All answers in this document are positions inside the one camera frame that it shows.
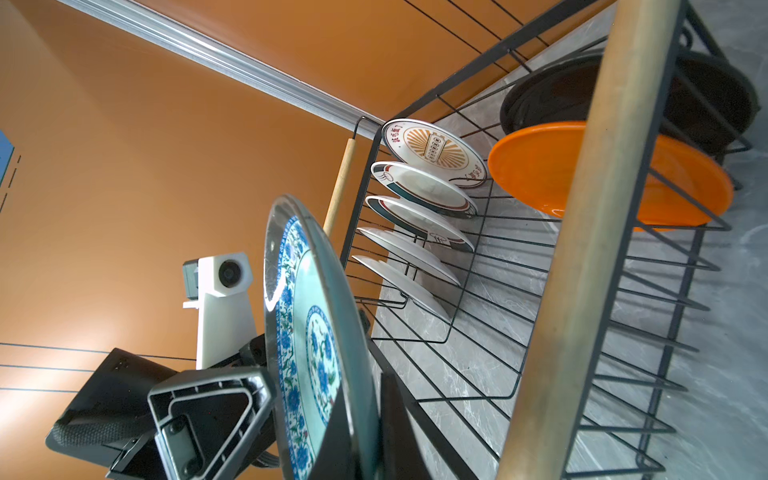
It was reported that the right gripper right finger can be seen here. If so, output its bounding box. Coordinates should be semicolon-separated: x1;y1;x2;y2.
380;373;431;480

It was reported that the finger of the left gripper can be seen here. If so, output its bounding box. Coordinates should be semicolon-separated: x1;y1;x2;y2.
147;366;276;479

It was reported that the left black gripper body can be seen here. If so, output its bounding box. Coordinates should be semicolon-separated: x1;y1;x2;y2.
236;332;283;469

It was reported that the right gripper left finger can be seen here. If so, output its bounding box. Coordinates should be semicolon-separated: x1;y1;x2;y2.
308;387;358;480

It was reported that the black wire dish rack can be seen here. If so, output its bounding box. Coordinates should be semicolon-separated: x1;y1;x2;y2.
345;1;767;479

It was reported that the black plate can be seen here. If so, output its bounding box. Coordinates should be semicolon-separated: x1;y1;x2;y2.
499;49;759;155

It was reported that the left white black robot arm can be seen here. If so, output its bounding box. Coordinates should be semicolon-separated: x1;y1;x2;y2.
45;336;280;479

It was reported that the white plate green rim front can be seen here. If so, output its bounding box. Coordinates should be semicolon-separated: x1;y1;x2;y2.
352;255;449;321

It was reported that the white plate green rim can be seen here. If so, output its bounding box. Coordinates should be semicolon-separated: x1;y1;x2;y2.
357;227;460;286
352;255;449;321

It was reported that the white plate orange sunburst pattern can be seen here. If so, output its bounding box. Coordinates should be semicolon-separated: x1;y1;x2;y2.
382;118;488;189

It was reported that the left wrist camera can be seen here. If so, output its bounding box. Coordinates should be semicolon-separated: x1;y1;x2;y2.
182;252;257;370

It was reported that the white plate red ring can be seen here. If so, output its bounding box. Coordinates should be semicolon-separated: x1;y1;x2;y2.
365;194;476;253
370;161;478;218

